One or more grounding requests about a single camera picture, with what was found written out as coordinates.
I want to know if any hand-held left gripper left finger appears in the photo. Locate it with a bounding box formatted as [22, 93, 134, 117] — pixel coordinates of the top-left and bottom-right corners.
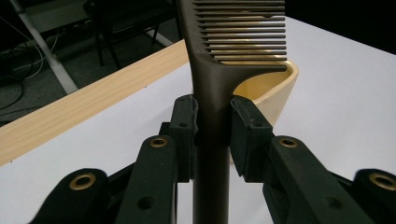
[115, 94, 199, 224]

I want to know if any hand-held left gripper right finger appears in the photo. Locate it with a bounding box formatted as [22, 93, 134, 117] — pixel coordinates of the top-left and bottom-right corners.
[229, 95, 375, 224]

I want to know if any cream square cup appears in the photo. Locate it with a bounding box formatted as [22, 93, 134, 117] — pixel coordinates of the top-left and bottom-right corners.
[202, 15, 300, 164]

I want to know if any dark brown comb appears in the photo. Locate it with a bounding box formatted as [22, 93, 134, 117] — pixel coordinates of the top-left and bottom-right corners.
[176, 0, 289, 224]

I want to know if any white-legged desk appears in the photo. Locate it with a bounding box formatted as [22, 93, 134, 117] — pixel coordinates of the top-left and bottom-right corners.
[8, 0, 174, 95]

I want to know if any black folding chair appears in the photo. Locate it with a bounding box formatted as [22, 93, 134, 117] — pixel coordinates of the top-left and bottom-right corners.
[83, 0, 182, 70]

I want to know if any bundle of floor cables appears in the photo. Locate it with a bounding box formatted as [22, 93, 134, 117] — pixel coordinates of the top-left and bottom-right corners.
[0, 15, 61, 114]

